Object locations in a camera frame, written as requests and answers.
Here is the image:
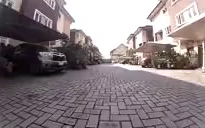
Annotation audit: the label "red building with dark canopy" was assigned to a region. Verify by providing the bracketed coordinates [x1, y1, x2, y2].
[0, 0, 76, 58]

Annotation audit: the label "row of buildings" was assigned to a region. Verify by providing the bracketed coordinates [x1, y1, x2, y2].
[69, 28, 103, 63]

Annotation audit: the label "small gabled building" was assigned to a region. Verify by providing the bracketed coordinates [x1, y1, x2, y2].
[109, 43, 129, 63]

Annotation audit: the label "carport canopy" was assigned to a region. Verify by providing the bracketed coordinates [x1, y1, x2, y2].
[135, 41, 178, 54]

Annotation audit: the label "grey brick paved road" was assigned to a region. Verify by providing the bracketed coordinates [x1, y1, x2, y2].
[0, 63, 205, 128]

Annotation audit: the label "pale concrete driveway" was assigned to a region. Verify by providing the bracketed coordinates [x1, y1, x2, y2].
[114, 63, 205, 90]

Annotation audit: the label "pink and white building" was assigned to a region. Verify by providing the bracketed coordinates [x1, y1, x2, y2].
[146, 0, 205, 73]

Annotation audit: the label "building with dark roof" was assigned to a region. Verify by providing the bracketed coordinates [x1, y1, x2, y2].
[126, 25, 155, 61]

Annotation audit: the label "green bushes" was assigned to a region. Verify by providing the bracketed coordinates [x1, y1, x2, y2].
[139, 48, 199, 70]

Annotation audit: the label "silver car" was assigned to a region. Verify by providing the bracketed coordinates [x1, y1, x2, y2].
[11, 42, 69, 74]

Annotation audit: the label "dark bushes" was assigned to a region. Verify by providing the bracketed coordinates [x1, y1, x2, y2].
[58, 43, 103, 70]

